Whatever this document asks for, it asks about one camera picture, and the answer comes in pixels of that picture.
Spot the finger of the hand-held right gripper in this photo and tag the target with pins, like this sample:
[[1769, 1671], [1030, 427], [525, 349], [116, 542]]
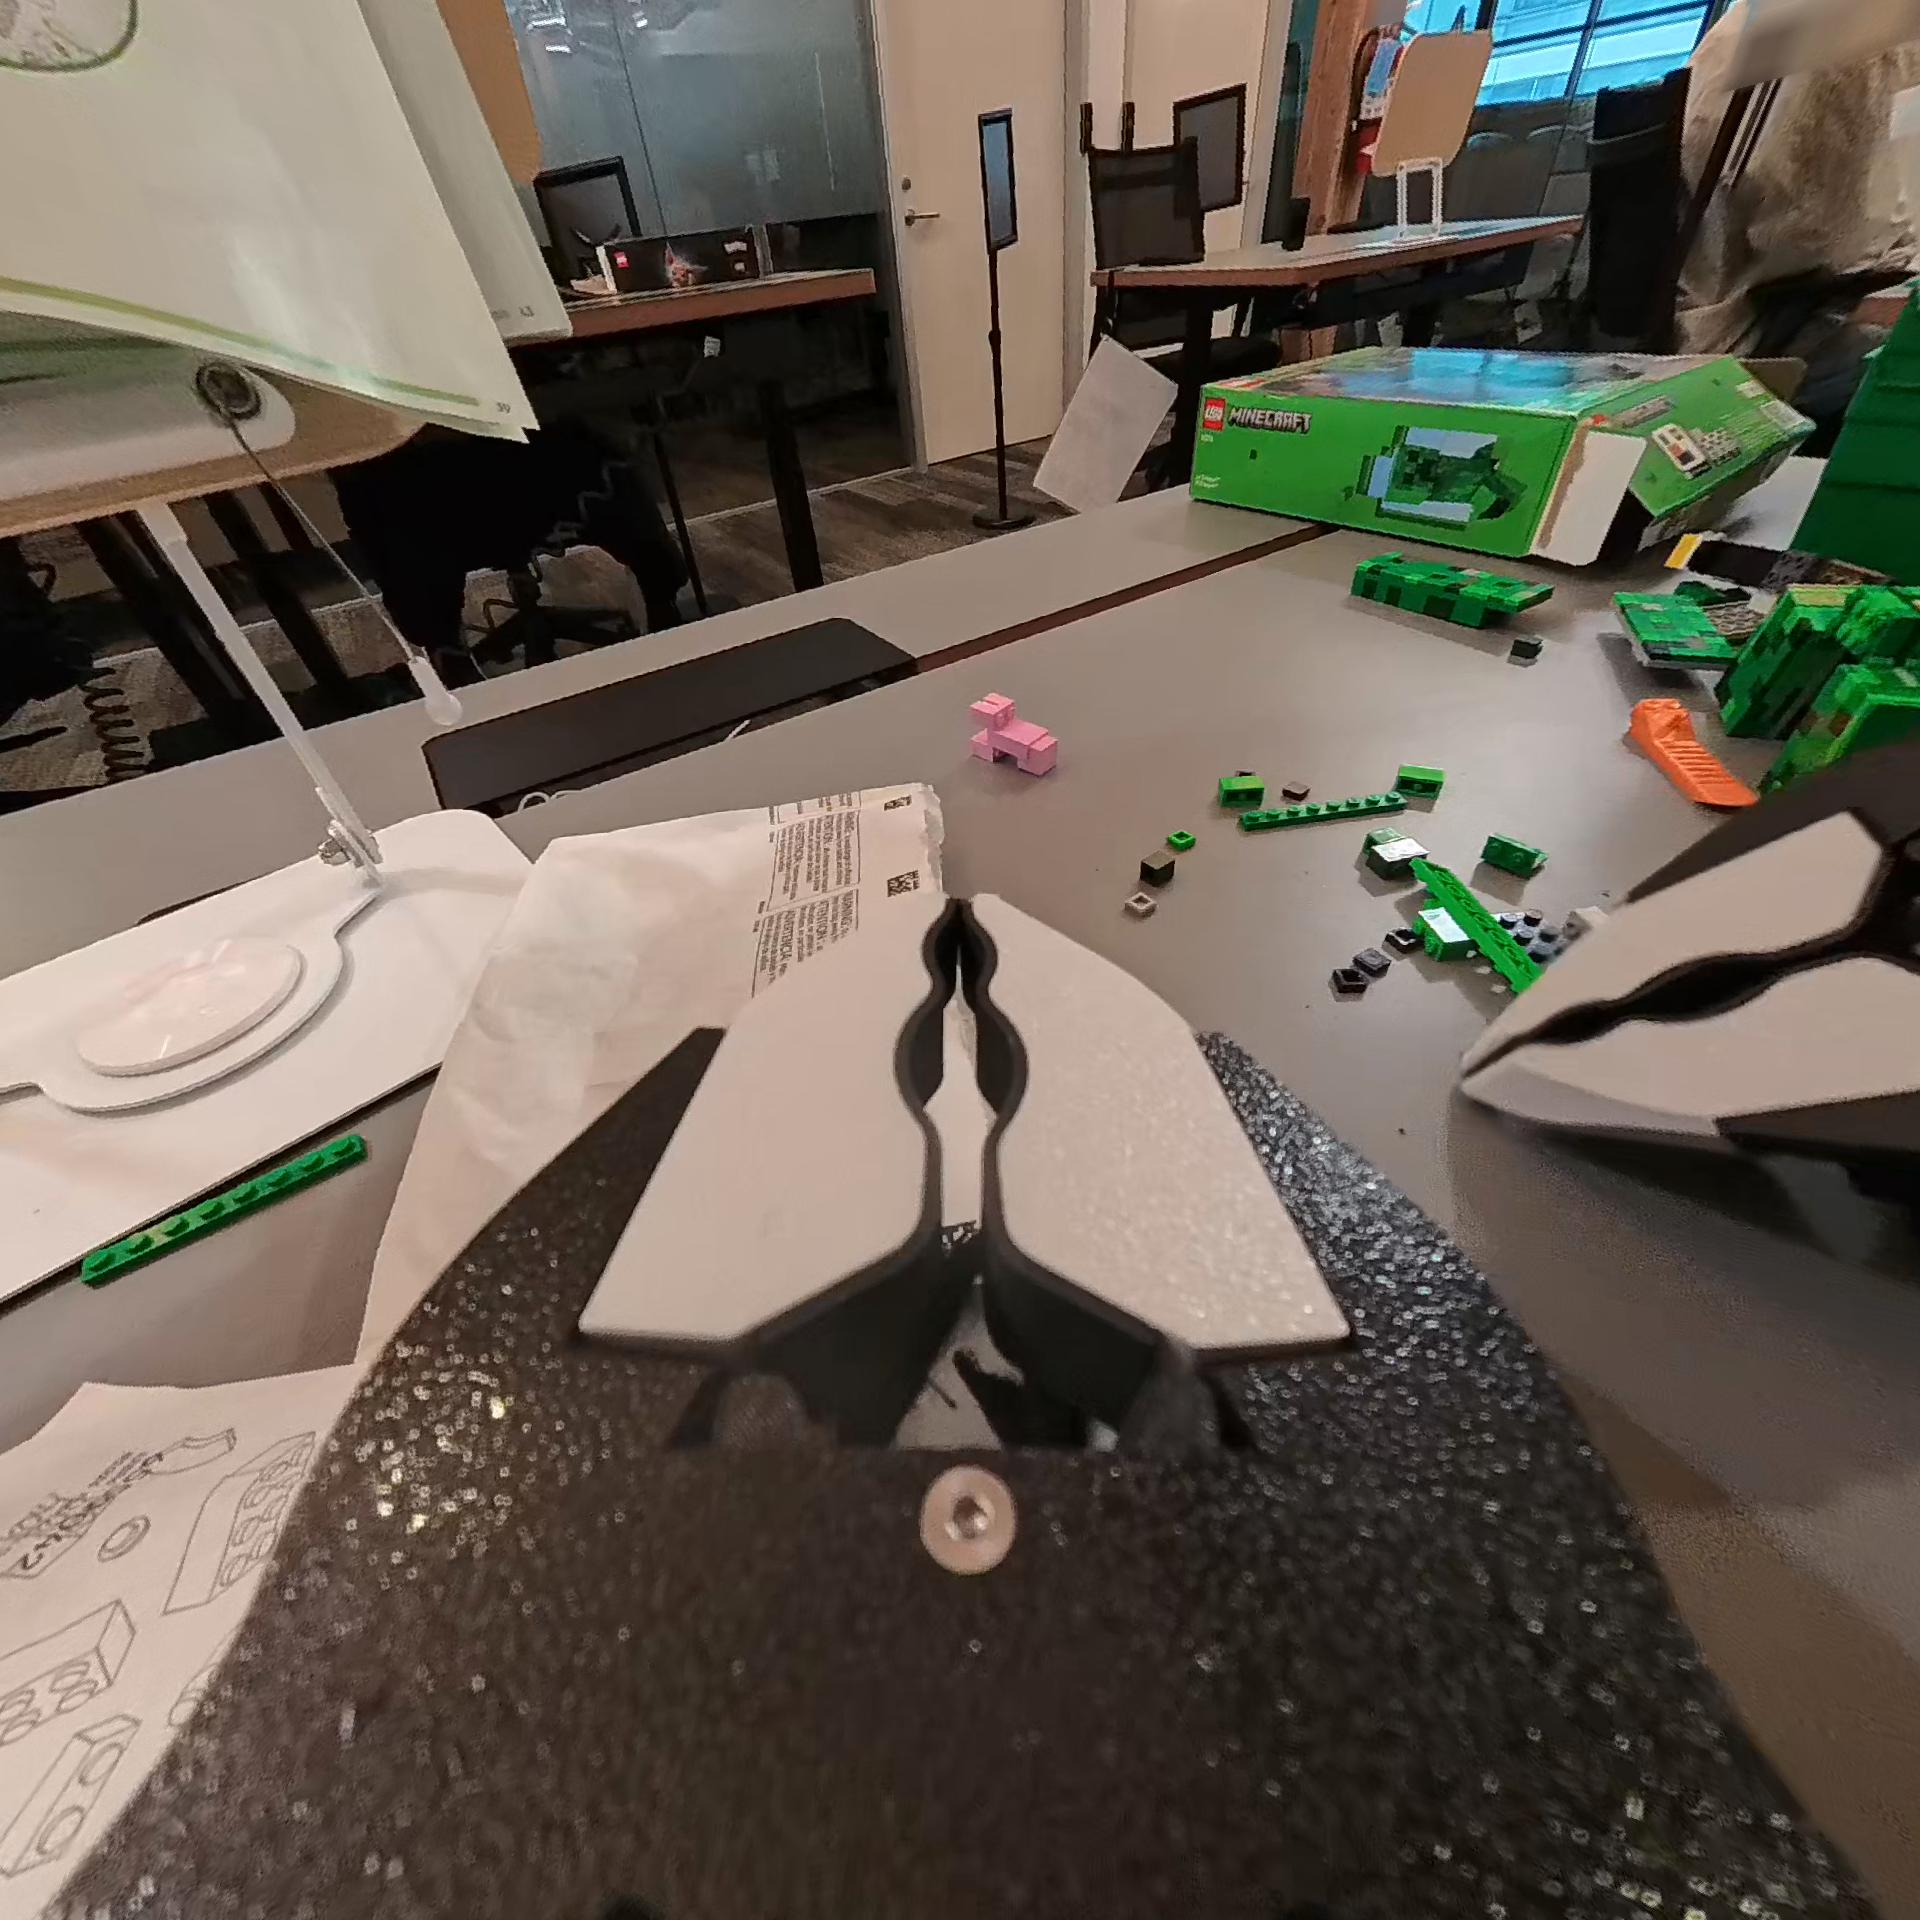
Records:
[[1739, 902], [1651, 1074]]

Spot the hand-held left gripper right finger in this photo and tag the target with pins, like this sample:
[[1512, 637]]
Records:
[[1155, 1172]]

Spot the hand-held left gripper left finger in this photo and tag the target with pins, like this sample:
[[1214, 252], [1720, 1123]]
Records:
[[749, 1172]]

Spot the white text-printed paper bag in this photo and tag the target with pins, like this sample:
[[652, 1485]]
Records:
[[629, 962]]

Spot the grey desk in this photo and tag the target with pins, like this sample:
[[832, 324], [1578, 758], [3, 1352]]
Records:
[[1050, 557], [1276, 706]]

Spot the wooden office desk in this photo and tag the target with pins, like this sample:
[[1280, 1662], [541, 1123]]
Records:
[[704, 301], [1320, 255]]

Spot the orange brick separator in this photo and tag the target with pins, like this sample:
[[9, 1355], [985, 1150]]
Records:
[[1681, 743]]

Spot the scattered small toy pieces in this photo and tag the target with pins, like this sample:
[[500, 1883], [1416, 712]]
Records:
[[1477, 927]]

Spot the tall green brick build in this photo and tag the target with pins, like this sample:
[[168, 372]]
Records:
[[1816, 661]]

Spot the green and grey brick assembly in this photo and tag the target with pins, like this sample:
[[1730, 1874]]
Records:
[[1665, 622]]

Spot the white book stand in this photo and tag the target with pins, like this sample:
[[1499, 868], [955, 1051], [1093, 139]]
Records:
[[405, 962]]

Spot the flat green brick assembly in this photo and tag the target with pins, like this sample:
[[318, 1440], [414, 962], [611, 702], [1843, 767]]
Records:
[[1440, 586]]

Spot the pink toy pig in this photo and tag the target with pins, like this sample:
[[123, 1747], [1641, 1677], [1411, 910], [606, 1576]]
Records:
[[1020, 739]]

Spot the dark green box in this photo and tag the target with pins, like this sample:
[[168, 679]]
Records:
[[1875, 464]]

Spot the long green toy plate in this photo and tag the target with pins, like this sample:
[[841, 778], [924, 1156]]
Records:
[[225, 1207]]

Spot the green cardboard toy box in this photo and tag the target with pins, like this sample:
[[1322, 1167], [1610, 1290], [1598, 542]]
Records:
[[1349, 451]]

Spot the black office chair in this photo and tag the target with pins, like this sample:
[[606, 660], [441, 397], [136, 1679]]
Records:
[[494, 494], [1148, 203]]

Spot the white paper sheet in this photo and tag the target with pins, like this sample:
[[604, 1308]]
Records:
[[1101, 422]]

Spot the white brick-drawing paper bag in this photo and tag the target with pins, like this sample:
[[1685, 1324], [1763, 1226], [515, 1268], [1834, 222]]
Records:
[[120, 1621]]

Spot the white door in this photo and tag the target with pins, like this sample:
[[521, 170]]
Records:
[[1036, 301]]

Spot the dark toy box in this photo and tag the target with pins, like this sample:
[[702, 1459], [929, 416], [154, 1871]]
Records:
[[674, 264]]

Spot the black monitor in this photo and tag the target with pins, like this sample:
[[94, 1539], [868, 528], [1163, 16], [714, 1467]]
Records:
[[586, 212], [1210, 142]]

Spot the sign on floor pole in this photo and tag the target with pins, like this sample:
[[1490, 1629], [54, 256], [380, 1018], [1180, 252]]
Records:
[[997, 172]]

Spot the toy instruction booklet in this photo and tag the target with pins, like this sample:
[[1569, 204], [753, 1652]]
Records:
[[270, 181]]

